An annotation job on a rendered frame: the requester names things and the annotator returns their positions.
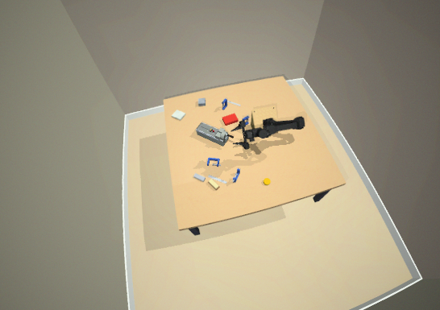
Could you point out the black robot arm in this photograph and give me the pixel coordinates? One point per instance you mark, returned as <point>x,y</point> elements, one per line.
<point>271,127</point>

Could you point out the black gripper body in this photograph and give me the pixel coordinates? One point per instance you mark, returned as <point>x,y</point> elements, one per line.
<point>243,125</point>

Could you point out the red rectangular block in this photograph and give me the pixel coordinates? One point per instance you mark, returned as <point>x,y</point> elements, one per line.
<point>229,119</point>

